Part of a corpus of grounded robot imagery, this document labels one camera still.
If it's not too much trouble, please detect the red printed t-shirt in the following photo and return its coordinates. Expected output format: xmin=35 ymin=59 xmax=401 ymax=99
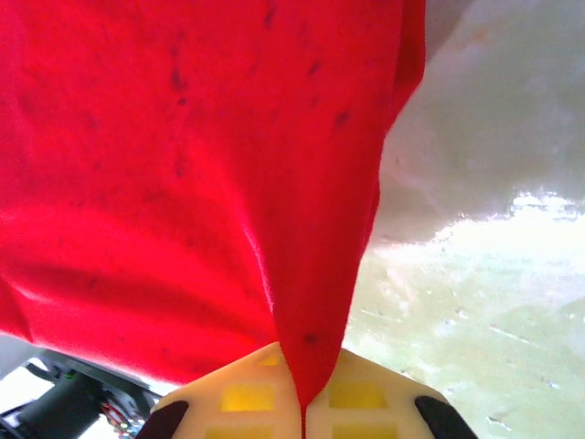
xmin=0 ymin=0 xmax=429 ymax=411

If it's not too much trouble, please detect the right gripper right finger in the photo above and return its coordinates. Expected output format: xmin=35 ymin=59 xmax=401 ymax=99
xmin=304 ymin=348 xmax=479 ymax=439

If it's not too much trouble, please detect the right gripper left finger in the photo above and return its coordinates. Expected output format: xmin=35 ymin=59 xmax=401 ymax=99
xmin=141 ymin=340 xmax=306 ymax=439

